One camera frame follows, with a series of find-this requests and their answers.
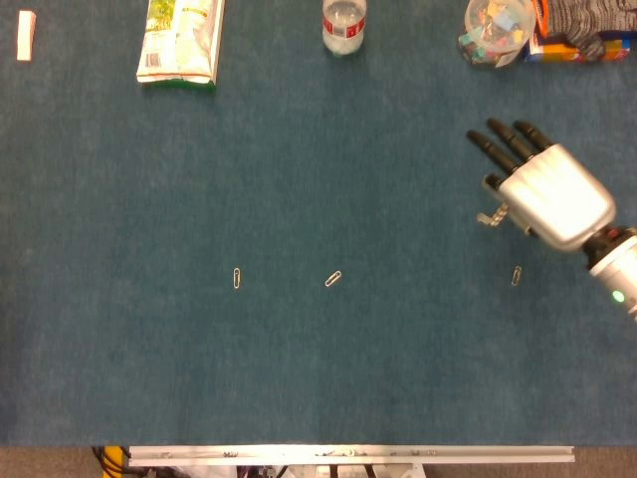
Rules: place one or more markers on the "white pink paper block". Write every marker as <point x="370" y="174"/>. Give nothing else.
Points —
<point x="26" y="35"/>

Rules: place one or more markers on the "clear jar of binder clips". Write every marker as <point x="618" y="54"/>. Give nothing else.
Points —
<point x="492" y="35"/>

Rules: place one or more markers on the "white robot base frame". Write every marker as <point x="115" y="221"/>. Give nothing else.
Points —
<point x="308" y="472"/>

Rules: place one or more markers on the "orange blue printed box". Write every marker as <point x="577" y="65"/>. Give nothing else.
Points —
<point x="552" y="52"/>

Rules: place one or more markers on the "yellow frame part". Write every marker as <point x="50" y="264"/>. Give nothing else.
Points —
<point x="113" y="460"/>

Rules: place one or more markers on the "red label plastic bottle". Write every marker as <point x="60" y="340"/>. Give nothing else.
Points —
<point x="343" y="30"/>

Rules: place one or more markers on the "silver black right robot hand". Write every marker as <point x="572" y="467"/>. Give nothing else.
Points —
<point x="557" y="199"/>

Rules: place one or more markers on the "green white snack bag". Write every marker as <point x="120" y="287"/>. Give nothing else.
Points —
<point x="199" y="87"/>

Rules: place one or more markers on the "grey knit work glove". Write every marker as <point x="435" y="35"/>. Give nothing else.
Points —
<point x="577" y="20"/>

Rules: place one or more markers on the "aluminium profile rail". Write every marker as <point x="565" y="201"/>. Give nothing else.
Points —
<point x="348" y="454"/>

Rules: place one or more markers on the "white green tissue pack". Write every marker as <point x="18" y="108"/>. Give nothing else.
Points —
<point x="176" y="40"/>

